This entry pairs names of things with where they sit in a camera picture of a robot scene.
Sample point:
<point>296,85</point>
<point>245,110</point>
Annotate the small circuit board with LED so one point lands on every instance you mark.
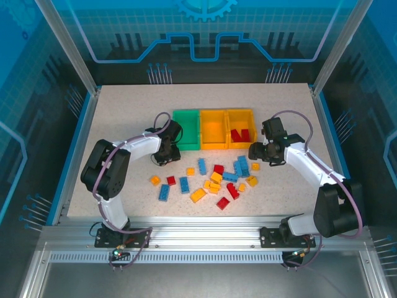
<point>299,253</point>
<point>119,249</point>

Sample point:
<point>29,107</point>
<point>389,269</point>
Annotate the blue lego brick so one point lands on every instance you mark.
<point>184,185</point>
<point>244,164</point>
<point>237,170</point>
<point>230,177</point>
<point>202,165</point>
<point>163,192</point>

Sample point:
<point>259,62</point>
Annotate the stepped red lego brick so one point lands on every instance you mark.
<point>232,190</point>

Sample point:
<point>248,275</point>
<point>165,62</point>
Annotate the aluminium frame post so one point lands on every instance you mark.
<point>341,46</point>
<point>66,46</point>

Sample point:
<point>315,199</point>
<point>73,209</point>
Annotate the yellow plastic bin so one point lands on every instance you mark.
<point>240,119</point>
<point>214,132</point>

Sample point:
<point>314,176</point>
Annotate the long red lego brick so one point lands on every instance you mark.
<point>236,135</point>

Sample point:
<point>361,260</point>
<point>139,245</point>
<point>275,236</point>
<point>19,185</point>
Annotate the small red lego brick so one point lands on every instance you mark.
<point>171,180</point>

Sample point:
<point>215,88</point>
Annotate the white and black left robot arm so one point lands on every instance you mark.
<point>136,146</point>

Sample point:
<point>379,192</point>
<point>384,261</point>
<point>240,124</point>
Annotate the green plastic bin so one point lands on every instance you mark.
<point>186,130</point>

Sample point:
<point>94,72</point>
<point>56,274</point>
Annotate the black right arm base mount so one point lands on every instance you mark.
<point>270,239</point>

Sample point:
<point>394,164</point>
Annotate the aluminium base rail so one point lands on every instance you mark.
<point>201,231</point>

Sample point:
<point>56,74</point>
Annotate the long yellow lego brick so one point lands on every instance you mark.
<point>198,195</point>

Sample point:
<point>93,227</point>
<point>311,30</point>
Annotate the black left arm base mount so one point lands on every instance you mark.
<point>139,240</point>

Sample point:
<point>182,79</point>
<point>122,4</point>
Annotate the small yellow lego brick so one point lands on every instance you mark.
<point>155,180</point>
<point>256,166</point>
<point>242,187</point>
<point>190,171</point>

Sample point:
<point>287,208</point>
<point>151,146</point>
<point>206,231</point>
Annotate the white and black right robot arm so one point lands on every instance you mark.
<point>307,164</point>

